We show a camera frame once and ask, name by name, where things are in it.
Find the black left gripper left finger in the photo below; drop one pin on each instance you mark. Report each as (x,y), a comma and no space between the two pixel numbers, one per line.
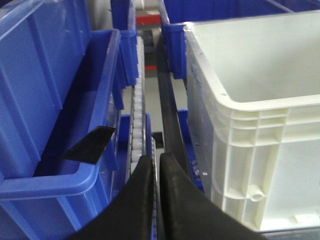
(129,216)

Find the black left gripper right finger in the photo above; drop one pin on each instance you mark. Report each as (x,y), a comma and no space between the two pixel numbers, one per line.
(188,214)

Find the white plastic tote bin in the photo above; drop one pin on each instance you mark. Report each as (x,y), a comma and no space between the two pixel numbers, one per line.
(253,98)

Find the black flat strip in bin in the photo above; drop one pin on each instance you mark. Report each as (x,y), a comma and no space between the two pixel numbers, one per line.
(91,147)

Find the blue bin lower left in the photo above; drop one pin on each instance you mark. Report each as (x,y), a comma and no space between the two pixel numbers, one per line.
(57,83)

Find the red shelf crossbeam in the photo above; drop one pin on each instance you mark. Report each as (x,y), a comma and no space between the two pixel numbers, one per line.
(148,19)

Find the blue bin right of tote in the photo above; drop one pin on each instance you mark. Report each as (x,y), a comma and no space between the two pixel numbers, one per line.
(176,13)

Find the blue bin far left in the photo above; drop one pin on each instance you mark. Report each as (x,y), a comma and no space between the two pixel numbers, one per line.
(124,19)

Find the white roller track left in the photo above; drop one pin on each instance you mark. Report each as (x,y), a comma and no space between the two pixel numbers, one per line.
(141,141)

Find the metal shelf divider rail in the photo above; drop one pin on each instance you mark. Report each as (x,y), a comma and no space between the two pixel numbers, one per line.
(173,138)

